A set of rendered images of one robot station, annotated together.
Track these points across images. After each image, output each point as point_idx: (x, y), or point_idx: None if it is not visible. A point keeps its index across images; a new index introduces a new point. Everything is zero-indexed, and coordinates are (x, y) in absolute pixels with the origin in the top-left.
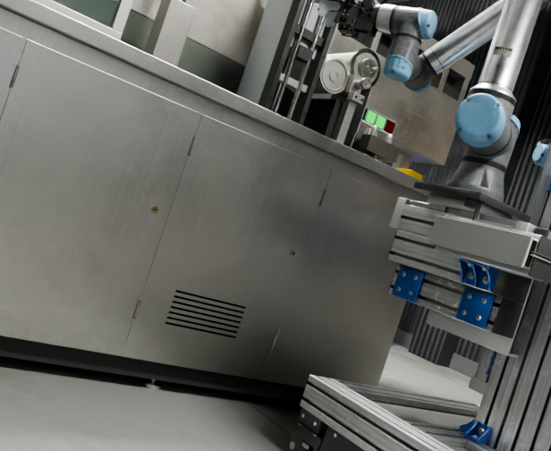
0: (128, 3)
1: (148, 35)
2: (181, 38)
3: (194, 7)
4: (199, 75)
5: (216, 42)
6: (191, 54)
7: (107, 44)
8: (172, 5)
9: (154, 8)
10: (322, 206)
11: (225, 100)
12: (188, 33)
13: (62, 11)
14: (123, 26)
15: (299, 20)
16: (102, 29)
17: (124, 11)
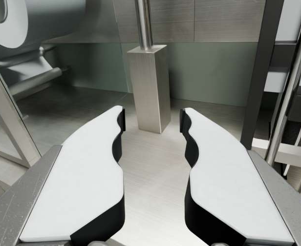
0: (12, 139)
1: (178, 57)
2: (152, 90)
3: (214, 6)
4: (239, 73)
5: (254, 31)
6: (225, 56)
7: (6, 187)
8: (130, 62)
9: (174, 31)
10: None
11: (105, 241)
12: (215, 38)
13: None
14: (25, 157)
15: (294, 25)
16: (19, 160)
17: (16, 146)
